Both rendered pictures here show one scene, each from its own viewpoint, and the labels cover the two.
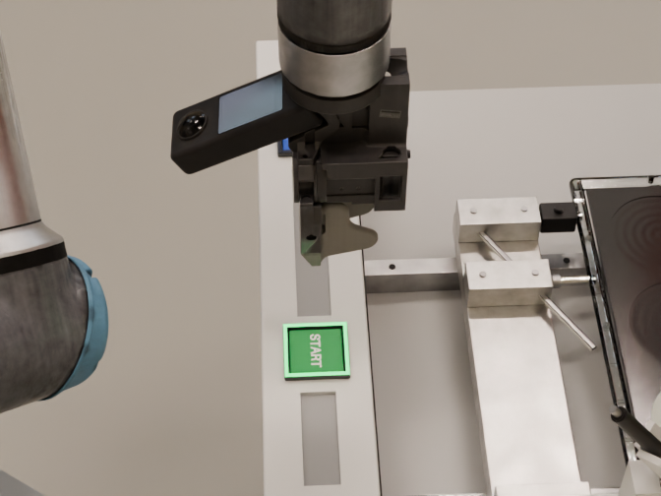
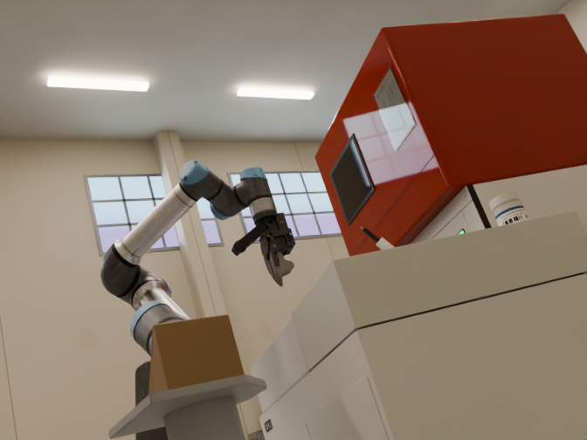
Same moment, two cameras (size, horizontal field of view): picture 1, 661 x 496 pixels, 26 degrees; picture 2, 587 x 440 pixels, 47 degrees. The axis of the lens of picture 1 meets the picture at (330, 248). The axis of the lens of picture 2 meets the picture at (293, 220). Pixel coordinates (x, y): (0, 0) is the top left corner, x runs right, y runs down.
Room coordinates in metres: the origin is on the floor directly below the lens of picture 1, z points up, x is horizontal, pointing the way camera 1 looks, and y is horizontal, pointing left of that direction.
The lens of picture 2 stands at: (-0.99, 0.50, 0.57)
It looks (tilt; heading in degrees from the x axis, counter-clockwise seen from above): 21 degrees up; 341
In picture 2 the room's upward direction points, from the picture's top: 18 degrees counter-clockwise
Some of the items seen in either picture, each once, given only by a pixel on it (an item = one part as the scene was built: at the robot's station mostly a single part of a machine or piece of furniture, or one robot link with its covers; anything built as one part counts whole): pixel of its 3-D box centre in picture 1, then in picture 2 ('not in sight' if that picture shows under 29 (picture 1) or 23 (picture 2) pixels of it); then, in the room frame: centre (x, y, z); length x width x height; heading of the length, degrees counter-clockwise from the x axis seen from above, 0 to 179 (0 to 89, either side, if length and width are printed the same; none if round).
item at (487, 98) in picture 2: not in sight; (456, 155); (1.01, -0.88, 1.52); 0.81 x 0.75 x 0.60; 3
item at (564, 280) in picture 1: (570, 280); not in sight; (0.85, -0.23, 0.89); 0.05 x 0.01 x 0.01; 93
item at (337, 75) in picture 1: (333, 38); (263, 210); (0.72, 0.00, 1.32); 0.08 x 0.08 x 0.05
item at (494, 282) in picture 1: (508, 282); not in sight; (0.84, -0.17, 0.89); 0.08 x 0.03 x 0.03; 93
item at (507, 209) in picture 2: not in sight; (510, 215); (0.32, -0.47, 1.01); 0.07 x 0.07 x 0.10
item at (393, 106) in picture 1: (344, 126); (273, 235); (0.72, -0.01, 1.24); 0.09 x 0.08 x 0.12; 93
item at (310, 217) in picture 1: (310, 205); (272, 252); (0.69, 0.02, 1.18); 0.05 x 0.02 x 0.09; 3
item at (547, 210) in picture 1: (557, 216); not in sight; (0.93, -0.23, 0.90); 0.04 x 0.02 x 0.03; 93
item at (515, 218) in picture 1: (497, 218); not in sight; (0.92, -0.17, 0.89); 0.08 x 0.03 x 0.03; 93
